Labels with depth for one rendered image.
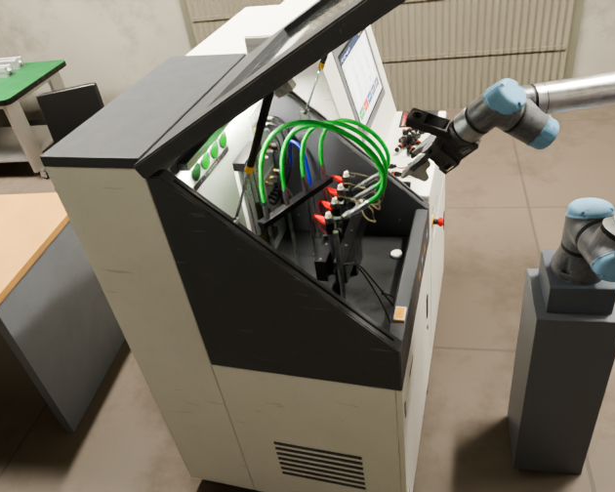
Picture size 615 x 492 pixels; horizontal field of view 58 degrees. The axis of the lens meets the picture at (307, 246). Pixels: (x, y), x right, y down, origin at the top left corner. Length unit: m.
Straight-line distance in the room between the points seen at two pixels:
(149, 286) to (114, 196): 0.29
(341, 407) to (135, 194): 0.85
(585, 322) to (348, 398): 0.73
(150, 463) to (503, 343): 1.68
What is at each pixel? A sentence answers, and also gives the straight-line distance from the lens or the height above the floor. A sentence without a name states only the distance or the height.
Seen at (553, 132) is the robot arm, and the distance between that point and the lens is 1.34.
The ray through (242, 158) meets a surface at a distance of 1.69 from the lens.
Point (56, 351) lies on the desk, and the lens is 2.69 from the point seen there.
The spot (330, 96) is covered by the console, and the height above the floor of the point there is 1.35.
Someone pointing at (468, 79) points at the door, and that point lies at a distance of 4.92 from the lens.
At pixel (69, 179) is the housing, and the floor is 1.44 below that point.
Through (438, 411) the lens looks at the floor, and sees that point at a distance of 2.53.
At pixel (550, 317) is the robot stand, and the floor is 0.80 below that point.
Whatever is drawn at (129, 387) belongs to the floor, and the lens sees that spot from 2.93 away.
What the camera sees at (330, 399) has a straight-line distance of 1.69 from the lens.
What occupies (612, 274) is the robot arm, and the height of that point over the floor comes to 1.05.
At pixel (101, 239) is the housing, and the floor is 1.25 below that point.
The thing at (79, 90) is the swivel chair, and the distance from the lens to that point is 4.00.
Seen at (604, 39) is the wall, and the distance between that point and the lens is 5.04.
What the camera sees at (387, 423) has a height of 0.64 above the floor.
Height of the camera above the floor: 2.04
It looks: 36 degrees down
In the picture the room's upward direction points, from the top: 9 degrees counter-clockwise
